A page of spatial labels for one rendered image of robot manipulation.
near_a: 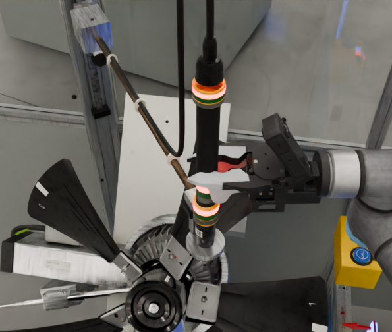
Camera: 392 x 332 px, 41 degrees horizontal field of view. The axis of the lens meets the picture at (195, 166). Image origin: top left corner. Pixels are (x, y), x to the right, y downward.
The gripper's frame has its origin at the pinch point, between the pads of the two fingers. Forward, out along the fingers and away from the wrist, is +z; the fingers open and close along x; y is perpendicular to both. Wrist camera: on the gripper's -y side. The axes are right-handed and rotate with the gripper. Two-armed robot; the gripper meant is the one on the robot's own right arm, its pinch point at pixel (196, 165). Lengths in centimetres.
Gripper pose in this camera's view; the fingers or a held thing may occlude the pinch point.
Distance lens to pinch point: 79.7
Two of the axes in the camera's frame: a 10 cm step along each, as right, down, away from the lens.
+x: -0.1, -7.3, 6.8
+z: -10.0, 0.1, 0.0
